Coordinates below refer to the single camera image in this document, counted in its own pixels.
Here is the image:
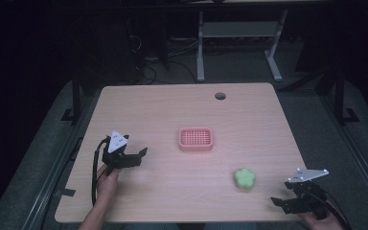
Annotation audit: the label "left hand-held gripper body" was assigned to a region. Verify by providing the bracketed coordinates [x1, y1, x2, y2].
[101, 128, 132, 177]

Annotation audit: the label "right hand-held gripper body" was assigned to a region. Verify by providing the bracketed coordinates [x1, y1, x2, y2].
[284, 168, 331, 221]

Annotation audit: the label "green flower-shaped soap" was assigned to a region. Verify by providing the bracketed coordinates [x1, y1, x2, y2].
[233, 168, 257, 193]

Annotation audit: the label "pink soap dish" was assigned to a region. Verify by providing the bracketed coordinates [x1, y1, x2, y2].
[177, 126, 215, 152]

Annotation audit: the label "person's right hand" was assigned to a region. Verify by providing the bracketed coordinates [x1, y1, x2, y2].
[299, 210, 345, 230]

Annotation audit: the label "person's left hand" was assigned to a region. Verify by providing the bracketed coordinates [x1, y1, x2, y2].
[96, 164, 123, 206]

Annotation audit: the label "black metal stand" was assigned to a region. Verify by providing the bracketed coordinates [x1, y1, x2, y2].
[332, 65, 361, 126]
[60, 68, 83, 125]

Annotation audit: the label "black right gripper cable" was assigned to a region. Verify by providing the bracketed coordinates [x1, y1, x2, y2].
[323, 190, 353, 230]

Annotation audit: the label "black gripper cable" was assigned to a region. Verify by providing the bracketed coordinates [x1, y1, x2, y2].
[323, 190, 353, 230]
[90, 139, 110, 206]

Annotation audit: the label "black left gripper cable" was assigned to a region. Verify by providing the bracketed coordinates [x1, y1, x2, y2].
[90, 139, 110, 206]

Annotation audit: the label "grey table edge bracket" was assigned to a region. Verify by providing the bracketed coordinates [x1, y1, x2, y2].
[55, 188, 77, 198]

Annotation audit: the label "black floor cables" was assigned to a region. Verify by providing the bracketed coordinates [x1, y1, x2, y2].
[126, 18, 202, 85]

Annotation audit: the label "white metal desk frame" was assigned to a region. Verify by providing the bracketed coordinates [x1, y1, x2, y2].
[195, 9, 289, 83]

